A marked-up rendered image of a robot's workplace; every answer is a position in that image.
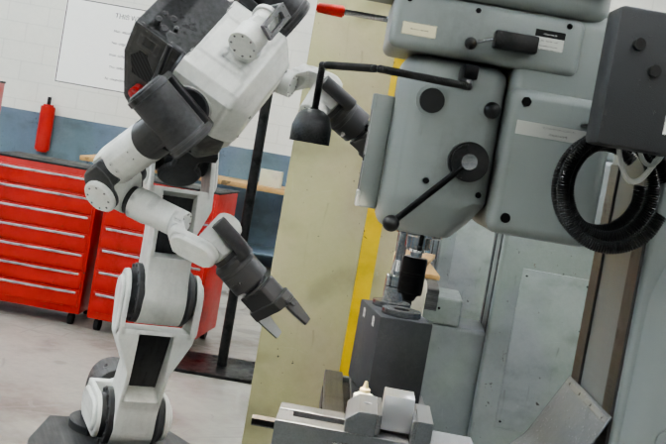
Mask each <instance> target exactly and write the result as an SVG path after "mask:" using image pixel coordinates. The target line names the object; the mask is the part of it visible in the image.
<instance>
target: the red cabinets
mask: <svg viewBox="0 0 666 444"><path fill-rule="evenodd" d="M91 166H92V164H86V163H80V162H75V161H69V160H63V159H58V158H52V157H46V156H41V155H35V154H29V153H24V152H18V151H10V152H0V300H1V301H7V302H13V303H18V304H24V305H29V306H35V307H39V308H45V309H50V310H56V311H61V312H67V313H68V314H67V318H66V323H67V324H73V322H74V318H75V314H80V313H81V312H83V314H87V316H86V317H88V318H93V319H94V322H93V330H98V331H99V330H100V328H101V326H102V320H103V321H108V322H112V317H113V308H114V299H115V290H116V284H117V280H118V277H119V275H121V274H122V272H123V270H124V269H125V268H130V269H131V268H132V264H134V263H138V262H139V258H140V254H141V249H142V243H143V237H144V231H145V224H142V223H140V222H138V221H136V220H134V219H132V218H130V217H128V216H126V214H125V213H121V212H119V211H117V210H115V209H113V210H112V211H109V212H104V211H101V210H98V209H96V208H95V207H93V206H92V205H91V204H90V203H89V201H88V200H87V198H86V195H85V191H84V187H85V181H84V174H85V172H86V171H87V170H88V169H89V168H90V167H91ZM154 185H160V186H167V187H174V188H180V189H187V190H194V191H200V188H201V184H199V183H194V184H191V185H188V186H171V185H168V184H165V183H163V182H162V181H161V180H159V178H158V177H157V176H154ZM239 192H240V191H237V190H231V189H226V188H220V187H216V190H215V192H214V196H213V205H212V211H211V213H210V215H209V217H208V218H207V220H206V221H205V223H204V225H203V226H202V228H201V230H200V231H199V233H198V234H197V236H199V235H200V234H201V233H202V232H203V231H204V230H205V228H206V227H207V226H208V225H209V224H210V223H211V222H212V221H213V220H214V219H215V218H216V217H217V215H218V214H220V213H228V214H231V215H233V216H234V215H235V209H236V204H237V198H238V193H239ZM216 268H217V267H216V266H215V264H214V266H212V267H211V268H203V267H201V266H199V265H197V264H195V263H191V268H190V271H191V272H192V274H193V275H194V276H199V277H200V278H201V281H202V285H203V287H204V300H203V305H202V311H201V316H200V321H199V326H198V331H197V336H196V338H195V339H197V338H198V337H200V338H201V339H205V338H206V336H207V332H208V331H209V330H211V329H213V328H214V327H215V326H216V321H217V315H218V309H219V303H220V297H221V291H222V285H223V281H222V279H221V278H220V277H219V276H218V275H217V274H216Z"/></svg>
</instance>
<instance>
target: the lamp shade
mask: <svg viewBox="0 0 666 444"><path fill-rule="evenodd" d="M331 132H332V130H331V123H330V118H329V117H328V115H327V114H326V113H325V112H324V111H321V110H320V109H318V108H312V107H310V108H305V109H303V110H301V111H299V112H297V114H296V116H295V118H294V120H293V122H292V124H291V129H290V135H289V139H290V140H296V141H300V142H306V143H312V144H317V145H323V146H329V143H330V138H331Z"/></svg>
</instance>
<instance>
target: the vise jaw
mask: <svg viewBox="0 0 666 444"><path fill-rule="evenodd" d="M382 418H383V408H382V398H381V397H377V396H373V395H368V394H362V393H359V394H358V395H356V396H354V397H352V398H351V399H349V400H348V401H347V407H346V413H345V423H344V431H345V432H350V433H356V434H361V435H366V436H372V437H374V435H379V434H380V429H381V423H382Z"/></svg>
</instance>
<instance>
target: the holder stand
mask: <svg viewBox="0 0 666 444"><path fill-rule="evenodd" d="M431 331H432V324H431V323H430V322H429V321H427V320H426V319H425V318H424V317H422V316H421V312H420V311H418V310H415V309H412V308H411V307H410V303H408V302H405V301H403V302H402V303H392V302H387V301H384V300H383V298H382V297H374V298H373V300H368V299H362V300H361V306H360V311H359V317H358V323H357V328H356V334H355V340H354V345H353V351H352V357H351V362H350V368H349V376H350V378H351V379H352V380H353V382H354V383H355V384H356V386H357V387H358V389H360V388H361V387H362V386H363V385H364V383H365V381H368V384H369V389H370V390H371V391H370V393H371V394H372V395H373V396H377V397H381V398H382V401H383V397H384V391H385V387H387V388H392V389H402V390H408V391H413V392H414V397H415V403H417V404H418V403H419V397H420V392H421V386H422V381H423V375H424V370H425V364H426V359H427V353H428V348H429V342H430V336H431Z"/></svg>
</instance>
